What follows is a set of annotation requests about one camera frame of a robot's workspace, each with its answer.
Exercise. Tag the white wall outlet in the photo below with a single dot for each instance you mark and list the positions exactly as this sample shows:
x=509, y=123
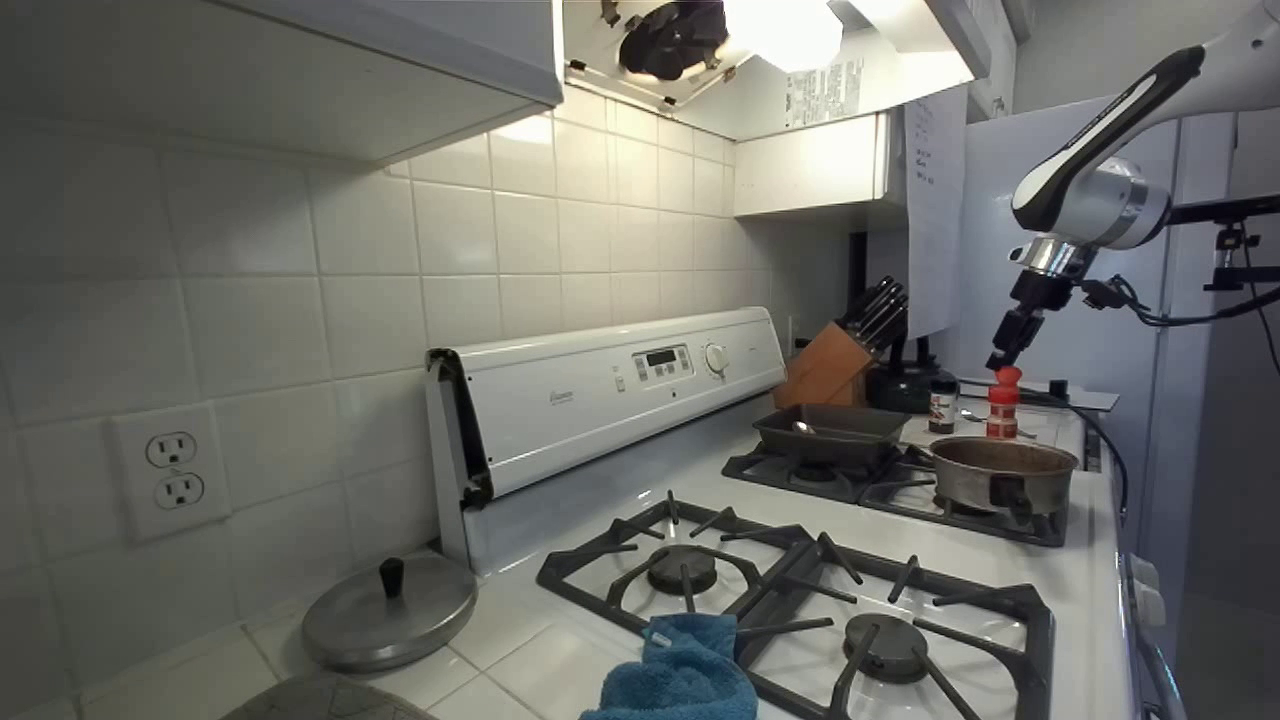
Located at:
x=168, y=468

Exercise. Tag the white refrigerator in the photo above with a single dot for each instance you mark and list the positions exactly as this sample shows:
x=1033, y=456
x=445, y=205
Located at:
x=986, y=203

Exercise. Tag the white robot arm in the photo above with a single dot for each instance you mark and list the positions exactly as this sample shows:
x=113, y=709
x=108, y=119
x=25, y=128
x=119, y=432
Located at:
x=1093, y=203

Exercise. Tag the blue cloth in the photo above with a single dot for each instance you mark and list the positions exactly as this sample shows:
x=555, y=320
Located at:
x=681, y=683

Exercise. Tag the wooden knife block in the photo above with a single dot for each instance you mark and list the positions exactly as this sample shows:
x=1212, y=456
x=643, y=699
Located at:
x=825, y=371

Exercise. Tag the white range hood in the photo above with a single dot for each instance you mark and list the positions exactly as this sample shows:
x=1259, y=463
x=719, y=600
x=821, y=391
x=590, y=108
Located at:
x=802, y=64

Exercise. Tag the metal lid black knob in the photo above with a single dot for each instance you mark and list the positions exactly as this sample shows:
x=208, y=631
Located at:
x=386, y=620

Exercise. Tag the metal saucepan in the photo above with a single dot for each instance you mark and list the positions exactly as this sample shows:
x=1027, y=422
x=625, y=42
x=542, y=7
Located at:
x=1001, y=468

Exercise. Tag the white paper sheet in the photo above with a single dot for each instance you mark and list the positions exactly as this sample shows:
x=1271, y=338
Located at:
x=938, y=203

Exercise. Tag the small dark glass bottle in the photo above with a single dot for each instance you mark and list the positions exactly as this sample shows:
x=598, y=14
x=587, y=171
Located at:
x=941, y=405

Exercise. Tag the red lid spice shaker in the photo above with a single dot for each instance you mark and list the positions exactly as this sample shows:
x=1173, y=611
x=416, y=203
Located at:
x=1006, y=405

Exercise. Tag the white upper cabinet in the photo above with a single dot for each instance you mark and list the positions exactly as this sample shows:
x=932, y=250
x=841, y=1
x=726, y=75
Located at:
x=266, y=64
x=809, y=165

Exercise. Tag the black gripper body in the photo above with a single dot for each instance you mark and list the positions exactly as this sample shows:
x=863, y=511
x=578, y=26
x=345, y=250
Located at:
x=1027, y=326

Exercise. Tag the grey metal lid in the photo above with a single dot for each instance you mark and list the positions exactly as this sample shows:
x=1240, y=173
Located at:
x=325, y=702

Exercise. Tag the black burner grate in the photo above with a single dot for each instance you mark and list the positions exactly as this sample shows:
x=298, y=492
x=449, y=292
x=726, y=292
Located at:
x=784, y=573
x=802, y=474

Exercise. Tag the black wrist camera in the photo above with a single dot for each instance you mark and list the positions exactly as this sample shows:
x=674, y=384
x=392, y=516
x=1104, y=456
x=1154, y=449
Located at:
x=1053, y=292

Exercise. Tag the black baking pan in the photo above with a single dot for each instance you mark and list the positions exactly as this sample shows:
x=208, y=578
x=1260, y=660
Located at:
x=835, y=432

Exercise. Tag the white gas stove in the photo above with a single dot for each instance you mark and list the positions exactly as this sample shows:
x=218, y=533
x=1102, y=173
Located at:
x=574, y=401

